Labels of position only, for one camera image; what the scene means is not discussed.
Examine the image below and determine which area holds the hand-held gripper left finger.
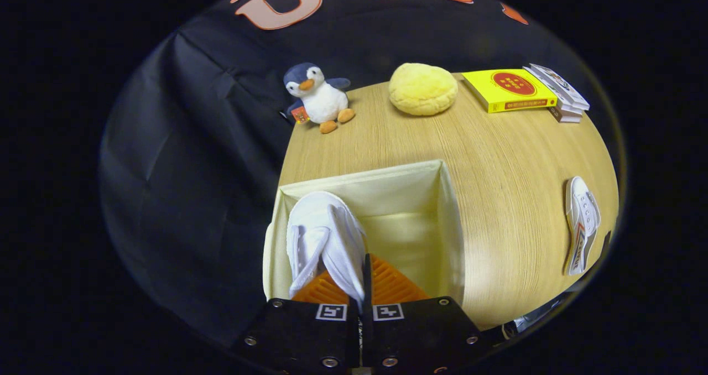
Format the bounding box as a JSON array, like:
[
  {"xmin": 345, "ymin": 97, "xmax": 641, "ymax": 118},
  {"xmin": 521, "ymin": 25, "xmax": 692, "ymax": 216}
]
[{"xmin": 232, "ymin": 270, "xmax": 363, "ymax": 375}]

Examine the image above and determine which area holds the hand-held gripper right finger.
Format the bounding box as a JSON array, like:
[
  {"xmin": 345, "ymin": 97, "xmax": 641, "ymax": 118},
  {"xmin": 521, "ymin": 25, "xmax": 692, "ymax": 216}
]
[{"xmin": 362, "ymin": 253, "xmax": 493, "ymax": 375}]

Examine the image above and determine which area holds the yellow plush bun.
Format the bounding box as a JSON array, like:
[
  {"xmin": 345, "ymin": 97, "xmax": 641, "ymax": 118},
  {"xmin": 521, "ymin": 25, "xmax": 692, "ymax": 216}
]
[{"xmin": 388, "ymin": 62, "xmax": 459, "ymax": 116}]

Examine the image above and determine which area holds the beige fabric storage box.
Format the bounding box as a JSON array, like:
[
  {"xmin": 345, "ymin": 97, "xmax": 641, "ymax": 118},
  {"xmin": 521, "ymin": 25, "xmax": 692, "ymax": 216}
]
[{"xmin": 263, "ymin": 159, "xmax": 465, "ymax": 304}]

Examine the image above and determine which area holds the yellow book with red circle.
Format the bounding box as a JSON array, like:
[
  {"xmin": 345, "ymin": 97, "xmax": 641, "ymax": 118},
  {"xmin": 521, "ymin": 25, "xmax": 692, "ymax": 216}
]
[{"xmin": 462, "ymin": 69, "xmax": 558, "ymax": 113}]

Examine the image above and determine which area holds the plush penguin toy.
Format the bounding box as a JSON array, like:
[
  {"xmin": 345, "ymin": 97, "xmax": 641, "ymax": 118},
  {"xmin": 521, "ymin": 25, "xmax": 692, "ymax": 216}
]
[{"xmin": 283, "ymin": 62, "xmax": 356, "ymax": 134}]

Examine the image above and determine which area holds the white canvas shoe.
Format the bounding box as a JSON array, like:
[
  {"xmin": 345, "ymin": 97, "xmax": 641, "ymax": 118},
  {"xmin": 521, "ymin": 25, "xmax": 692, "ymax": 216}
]
[
  {"xmin": 286, "ymin": 191, "xmax": 367, "ymax": 309},
  {"xmin": 563, "ymin": 176, "xmax": 601, "ymax": 276}
]

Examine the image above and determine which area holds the white illustrated book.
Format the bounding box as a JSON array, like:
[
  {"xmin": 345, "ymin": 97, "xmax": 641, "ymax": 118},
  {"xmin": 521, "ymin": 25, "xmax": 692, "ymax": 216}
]
[{"xmin": 528, "ymin": 64, "xmax": 590, "ymax": 111}]

